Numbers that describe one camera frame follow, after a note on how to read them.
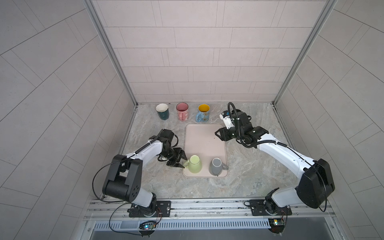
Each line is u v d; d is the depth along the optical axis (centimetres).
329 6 71
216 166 76
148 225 64
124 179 43
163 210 71
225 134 70
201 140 96
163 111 99
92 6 71
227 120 72
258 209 71
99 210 71
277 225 68
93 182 41
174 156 72
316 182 41
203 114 99
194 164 77
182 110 100
